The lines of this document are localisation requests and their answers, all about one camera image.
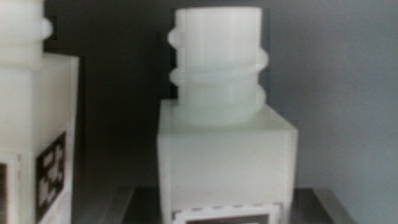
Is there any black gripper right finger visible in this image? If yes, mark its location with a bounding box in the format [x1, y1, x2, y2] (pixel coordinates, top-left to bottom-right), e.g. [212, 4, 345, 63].
[292, 188, 358, 224]

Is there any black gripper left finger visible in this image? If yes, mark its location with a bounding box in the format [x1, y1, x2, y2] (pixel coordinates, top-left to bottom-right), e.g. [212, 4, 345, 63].
[74, 186, 161, 224]

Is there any white table leg with tag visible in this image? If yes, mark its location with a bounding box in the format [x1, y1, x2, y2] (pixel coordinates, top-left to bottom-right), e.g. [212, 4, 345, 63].
[157, 6, 299, 224]

